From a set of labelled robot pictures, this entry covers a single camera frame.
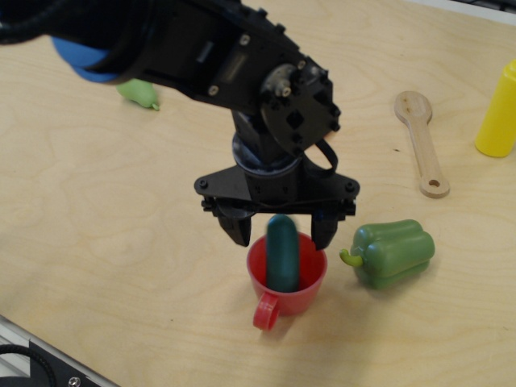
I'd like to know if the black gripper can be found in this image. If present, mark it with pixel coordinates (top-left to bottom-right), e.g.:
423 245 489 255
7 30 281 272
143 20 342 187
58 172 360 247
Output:
194 156 360 250

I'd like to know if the dark green toy cucumber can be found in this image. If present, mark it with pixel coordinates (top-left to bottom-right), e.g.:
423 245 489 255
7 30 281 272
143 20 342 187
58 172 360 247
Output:
265 214 300 293

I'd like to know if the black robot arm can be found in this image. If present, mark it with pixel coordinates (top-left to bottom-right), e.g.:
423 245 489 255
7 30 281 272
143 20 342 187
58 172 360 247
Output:
1 1 360 249

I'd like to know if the red plastic cup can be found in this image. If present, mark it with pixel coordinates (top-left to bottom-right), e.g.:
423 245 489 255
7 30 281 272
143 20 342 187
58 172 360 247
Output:
247 233 327 331

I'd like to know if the green toy bell pepper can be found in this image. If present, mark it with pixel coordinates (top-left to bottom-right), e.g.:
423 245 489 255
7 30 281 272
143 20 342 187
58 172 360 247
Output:
339 219 435 289

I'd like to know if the wooden spoon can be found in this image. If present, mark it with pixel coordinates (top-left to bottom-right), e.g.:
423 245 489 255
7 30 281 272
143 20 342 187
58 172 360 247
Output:
394 91 451 198

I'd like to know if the light green toy pear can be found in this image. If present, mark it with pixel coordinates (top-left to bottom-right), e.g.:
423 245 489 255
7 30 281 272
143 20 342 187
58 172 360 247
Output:
115 79 160 111

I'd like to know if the yellow plastic bottle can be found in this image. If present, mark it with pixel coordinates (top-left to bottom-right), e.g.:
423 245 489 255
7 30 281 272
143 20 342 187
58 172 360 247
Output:
474 60 515 158

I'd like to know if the black cable loop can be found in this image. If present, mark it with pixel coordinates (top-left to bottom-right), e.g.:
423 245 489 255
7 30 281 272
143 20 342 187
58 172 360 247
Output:
306 139 339 178

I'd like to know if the black corner bracket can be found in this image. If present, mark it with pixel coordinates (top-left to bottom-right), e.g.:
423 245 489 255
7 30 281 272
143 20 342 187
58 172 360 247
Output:
29 339 117 387

